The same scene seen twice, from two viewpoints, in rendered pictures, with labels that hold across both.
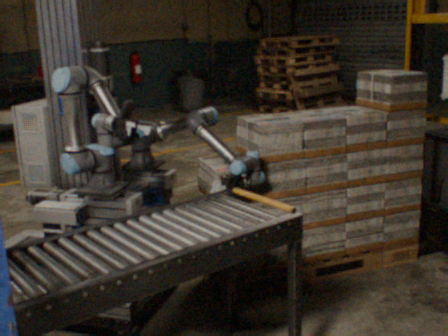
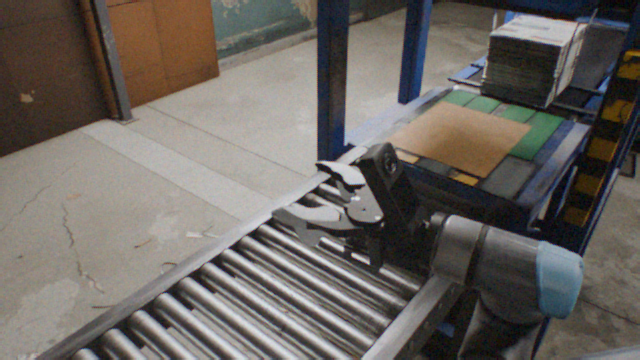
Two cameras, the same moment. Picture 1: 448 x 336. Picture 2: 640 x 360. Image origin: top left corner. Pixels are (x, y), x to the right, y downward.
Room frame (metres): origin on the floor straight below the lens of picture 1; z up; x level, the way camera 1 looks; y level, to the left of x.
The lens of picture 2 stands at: (2.92, 0.24, 1.58)
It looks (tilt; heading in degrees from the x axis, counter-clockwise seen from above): 34 degrees down; 167
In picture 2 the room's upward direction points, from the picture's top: straight up
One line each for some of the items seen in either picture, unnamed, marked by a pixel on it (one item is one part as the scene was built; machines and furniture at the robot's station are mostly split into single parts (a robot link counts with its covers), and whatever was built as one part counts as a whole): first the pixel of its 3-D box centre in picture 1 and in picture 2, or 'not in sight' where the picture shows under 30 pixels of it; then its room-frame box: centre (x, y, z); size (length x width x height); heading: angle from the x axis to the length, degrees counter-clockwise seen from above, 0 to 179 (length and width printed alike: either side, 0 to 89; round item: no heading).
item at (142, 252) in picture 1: (129, 245); (308, 283); (2.16, 0.40, 0.77); 0.47 x 0.05 x 0.05; 38
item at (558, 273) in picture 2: (104, 122); (523, 273); (2.61, 0.55, 1.21); 0.11 x 0.08 x 0.09; 46
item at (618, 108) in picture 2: not in sight; (603, 145); (2.14, 1.13, 1.05); 0.05 x 0.05 x 0.45; 38
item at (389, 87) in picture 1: (387, 166); not in sight; (3.70, -1.12, 0.65); 0.39 x 0.30 x 1.29; 20
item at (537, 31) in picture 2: not in sight; (532, 58); (1.23, 1.60, 0.93); 0.38 x 0.30 x 0.26; 128
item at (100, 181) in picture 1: (101, 177); not in sight; (2.89, 0.65, 0.87); 0.15 x 0.15 x 0.10
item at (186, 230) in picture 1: (181, 229); (226, 355); (2.32, 0.20, 0.77); 0.47 x 0.05 x 0.05; 38
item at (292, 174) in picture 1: (292, 214); not in sight; (3.46, -0.44, 0.42); 1.17 x 0.39 x 0.83; 110
